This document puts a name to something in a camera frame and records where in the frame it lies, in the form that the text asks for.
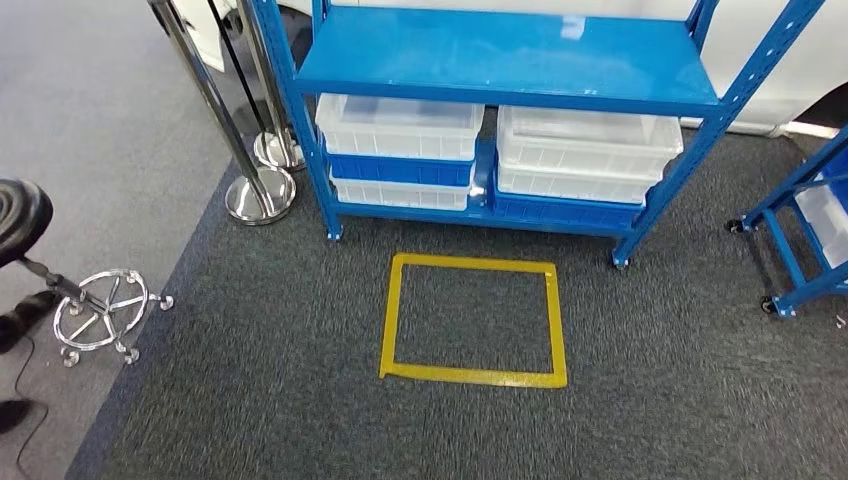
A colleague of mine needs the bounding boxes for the chrome stanchion post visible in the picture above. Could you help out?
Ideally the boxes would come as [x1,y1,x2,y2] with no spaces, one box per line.
[233,0,307,174]
[146,0,298,227]

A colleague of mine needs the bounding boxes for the blue metal shelf rack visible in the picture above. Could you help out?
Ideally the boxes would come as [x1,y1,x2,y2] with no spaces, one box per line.
[248,0,829,270]

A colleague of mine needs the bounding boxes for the chrome stool with black seat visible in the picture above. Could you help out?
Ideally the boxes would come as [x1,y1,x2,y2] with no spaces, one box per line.
[0,178,176,368]

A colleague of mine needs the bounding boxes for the blue wheeled metal rack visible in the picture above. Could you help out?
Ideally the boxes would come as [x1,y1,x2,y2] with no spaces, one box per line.
[724,124,848,321]

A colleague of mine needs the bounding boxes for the black floor cable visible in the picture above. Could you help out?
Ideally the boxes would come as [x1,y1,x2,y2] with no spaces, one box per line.
[11,334,52,480]

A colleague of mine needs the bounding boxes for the clear plastic bin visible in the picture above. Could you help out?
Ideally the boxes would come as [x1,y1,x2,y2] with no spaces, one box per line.
[496,161,658,207]
[794,174,848,270]
[496,105,686,182]
[314,93,487,163]
[329,174,474,213]

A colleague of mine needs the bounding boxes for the person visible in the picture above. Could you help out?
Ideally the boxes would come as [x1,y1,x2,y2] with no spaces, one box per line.
[0,289,61,436]

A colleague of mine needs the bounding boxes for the black stanchion strap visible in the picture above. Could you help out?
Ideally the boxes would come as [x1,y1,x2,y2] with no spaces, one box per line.
[206,0,270,137]

